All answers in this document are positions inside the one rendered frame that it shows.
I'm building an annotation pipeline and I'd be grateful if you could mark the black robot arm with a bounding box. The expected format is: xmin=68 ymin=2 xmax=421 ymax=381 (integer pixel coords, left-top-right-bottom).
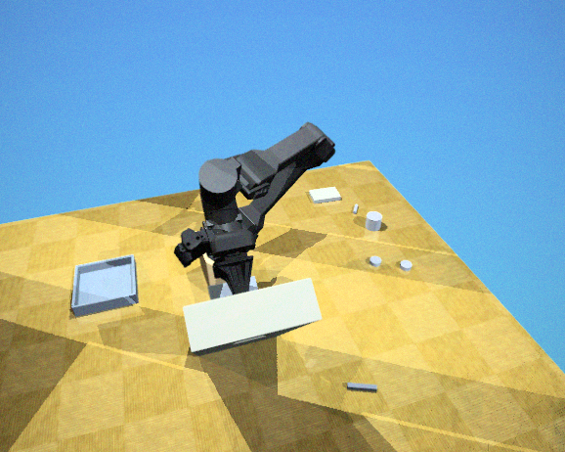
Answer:
xmin=174 ymin=122 xmax=336 ymax=268

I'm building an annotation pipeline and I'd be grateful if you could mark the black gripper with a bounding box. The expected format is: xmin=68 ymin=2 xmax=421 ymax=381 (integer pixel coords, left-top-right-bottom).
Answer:
xmin=205 ymin=209 xmax=256 ymax=295

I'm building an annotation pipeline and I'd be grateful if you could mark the grey rectangular bar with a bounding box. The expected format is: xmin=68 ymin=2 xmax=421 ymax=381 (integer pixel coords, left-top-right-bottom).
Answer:
xmin=347 ymin=383 xmax=377 ymax=391

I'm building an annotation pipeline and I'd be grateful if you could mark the light blue square tray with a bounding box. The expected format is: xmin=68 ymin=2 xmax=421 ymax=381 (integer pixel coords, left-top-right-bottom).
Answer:
xmin=71 ymin=254 xmax=139 ymax=317

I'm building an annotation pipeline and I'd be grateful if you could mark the white flat rectangular block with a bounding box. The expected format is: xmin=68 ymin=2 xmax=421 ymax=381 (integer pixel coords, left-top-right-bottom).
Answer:
xmin=309 ymin=187 xmax=341 ymax=203

